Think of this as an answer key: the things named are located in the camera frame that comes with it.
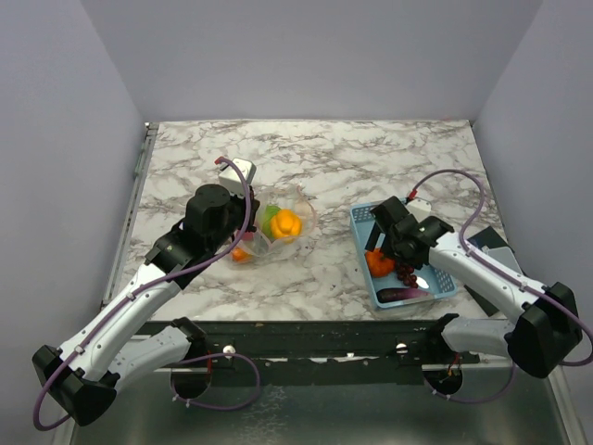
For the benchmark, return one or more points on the light blue plastic basket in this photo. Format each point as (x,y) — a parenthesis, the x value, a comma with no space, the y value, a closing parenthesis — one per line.
(392,284)

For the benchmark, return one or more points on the green cabbage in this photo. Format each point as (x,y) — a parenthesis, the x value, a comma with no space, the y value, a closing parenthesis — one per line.
(269,212)

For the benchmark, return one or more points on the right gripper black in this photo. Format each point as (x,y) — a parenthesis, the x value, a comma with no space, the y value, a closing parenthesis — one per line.
(411,261)

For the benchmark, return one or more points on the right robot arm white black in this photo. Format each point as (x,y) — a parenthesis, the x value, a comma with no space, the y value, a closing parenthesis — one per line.
(540,324)

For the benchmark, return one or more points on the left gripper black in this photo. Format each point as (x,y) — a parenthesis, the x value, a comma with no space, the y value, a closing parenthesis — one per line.
(250,207)

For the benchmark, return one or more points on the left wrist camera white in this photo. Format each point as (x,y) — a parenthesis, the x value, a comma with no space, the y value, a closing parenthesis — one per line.
(236,175)

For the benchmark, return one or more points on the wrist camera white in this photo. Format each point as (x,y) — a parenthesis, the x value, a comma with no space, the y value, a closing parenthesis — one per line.
(236,175)
(418,207)

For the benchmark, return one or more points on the small orange fruit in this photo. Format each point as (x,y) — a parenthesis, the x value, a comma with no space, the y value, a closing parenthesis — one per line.
(378,264)

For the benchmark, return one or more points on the dark red grapes bunch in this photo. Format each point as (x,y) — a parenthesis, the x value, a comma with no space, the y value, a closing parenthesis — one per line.
(406,275)

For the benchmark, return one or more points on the yellow bell pepper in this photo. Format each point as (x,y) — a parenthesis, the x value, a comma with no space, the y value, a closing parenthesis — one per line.
(286,226)

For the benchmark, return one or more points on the clear zip top bag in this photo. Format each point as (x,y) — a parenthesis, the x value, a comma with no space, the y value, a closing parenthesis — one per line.
(291,198)

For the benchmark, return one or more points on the long purple eggplant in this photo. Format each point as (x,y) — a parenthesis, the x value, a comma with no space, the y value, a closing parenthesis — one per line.
(393,294)

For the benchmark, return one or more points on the black mounting rail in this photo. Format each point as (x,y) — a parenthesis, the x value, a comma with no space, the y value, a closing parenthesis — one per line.
(321,353)

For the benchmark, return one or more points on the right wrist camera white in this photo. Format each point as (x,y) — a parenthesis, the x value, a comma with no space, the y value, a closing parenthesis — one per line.
(418,207)

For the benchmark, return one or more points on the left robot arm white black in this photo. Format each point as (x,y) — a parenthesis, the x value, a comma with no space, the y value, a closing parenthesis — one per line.
(85,374)

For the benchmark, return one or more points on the green orange mango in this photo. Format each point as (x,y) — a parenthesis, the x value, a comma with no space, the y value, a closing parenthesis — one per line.
(240,256)

